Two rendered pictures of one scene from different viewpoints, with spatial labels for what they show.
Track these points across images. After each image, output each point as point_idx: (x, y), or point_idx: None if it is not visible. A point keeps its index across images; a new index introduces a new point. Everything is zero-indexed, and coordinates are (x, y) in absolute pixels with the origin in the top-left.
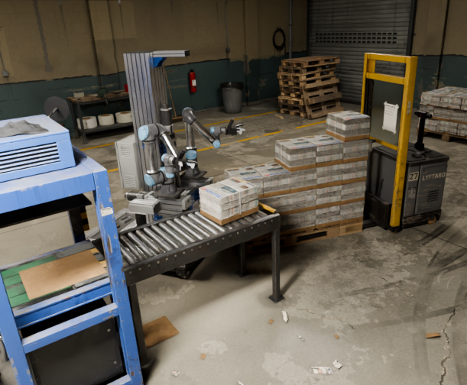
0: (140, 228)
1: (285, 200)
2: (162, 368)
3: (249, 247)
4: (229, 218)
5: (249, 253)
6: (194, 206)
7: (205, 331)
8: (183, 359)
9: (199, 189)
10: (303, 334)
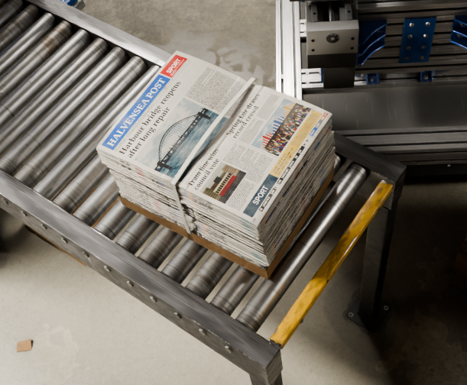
0: (72, 24)
1: None
2: None
3: None
4: (147, 213)
5: None
6: (450, 53)
7: (103, 315)
8: (11, 309)
9: None
10: None
